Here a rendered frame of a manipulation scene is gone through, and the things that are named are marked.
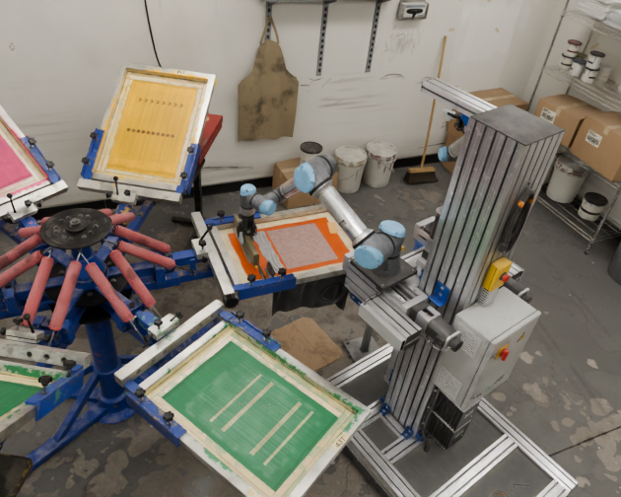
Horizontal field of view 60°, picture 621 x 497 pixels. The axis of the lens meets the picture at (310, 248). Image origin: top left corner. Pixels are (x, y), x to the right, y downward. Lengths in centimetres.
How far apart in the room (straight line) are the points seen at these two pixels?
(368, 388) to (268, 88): 262
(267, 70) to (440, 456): 316
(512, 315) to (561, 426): 150
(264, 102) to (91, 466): 305
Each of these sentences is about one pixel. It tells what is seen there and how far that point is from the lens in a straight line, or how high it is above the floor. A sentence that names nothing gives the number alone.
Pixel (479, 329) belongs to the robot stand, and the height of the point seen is 123.
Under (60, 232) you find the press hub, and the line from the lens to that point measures 262.
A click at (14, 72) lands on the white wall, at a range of 444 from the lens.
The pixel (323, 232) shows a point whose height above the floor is 95.
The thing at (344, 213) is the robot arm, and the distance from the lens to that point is 226.
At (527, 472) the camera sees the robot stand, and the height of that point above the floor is 21.
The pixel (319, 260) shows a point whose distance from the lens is 293.
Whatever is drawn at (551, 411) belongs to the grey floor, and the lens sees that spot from 394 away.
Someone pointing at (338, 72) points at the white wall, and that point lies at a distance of 499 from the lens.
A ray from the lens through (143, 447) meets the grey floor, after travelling 335.
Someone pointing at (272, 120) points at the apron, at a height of 72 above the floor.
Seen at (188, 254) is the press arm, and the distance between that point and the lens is 281.
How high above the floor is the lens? 285
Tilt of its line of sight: 39 degrees down
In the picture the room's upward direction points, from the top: 7 degrees clockwise
